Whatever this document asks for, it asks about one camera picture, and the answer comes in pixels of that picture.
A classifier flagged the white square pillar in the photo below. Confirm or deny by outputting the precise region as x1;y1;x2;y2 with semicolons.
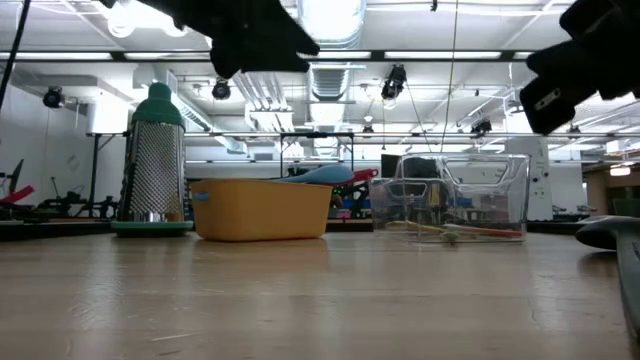
504;135;554;222

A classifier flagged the orange plastic bin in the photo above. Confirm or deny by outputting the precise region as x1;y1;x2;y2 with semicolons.
188;178;335;243

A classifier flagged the silver ventilation duct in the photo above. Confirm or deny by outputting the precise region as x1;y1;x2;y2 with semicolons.
294;0;369;156

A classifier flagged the black ceiling spotlight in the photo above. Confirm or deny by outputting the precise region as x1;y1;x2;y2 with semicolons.
41;86;67;110
380;63;408;102
211;78;232;102
469;117;494;137

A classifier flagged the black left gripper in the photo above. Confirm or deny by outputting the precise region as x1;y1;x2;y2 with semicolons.
172;0;321;80

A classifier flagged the clear plastic storage bin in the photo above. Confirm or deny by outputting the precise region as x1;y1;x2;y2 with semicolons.
368;152;532;246

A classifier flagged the thin hanging ceiling cable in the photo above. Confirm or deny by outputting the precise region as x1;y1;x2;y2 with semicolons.
438;0;460;154

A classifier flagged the black aluminium frame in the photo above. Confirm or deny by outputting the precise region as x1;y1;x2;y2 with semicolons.
0;217;640;243

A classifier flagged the teal handled metal grater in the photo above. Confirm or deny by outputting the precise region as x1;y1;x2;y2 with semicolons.
110;81;195;239

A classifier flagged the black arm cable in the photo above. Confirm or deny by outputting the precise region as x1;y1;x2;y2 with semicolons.
0;0;32;112

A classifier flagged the blue silicone spoon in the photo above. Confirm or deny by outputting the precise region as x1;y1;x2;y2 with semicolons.
273;163;355;186

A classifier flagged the black background monitor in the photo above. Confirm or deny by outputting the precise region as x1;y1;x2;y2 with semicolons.
380;153;402;180

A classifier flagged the red and black machine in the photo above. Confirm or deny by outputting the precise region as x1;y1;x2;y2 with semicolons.
0;158;119;222

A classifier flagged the yellow handled knife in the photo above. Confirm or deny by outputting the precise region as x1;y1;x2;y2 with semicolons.
383;220;447;235

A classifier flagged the red slotted spoon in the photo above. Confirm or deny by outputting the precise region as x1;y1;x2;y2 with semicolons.
344;168;380;187

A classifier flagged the black slotted nylon spoon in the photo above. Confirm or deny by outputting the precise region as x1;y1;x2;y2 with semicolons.
573;214;640;342

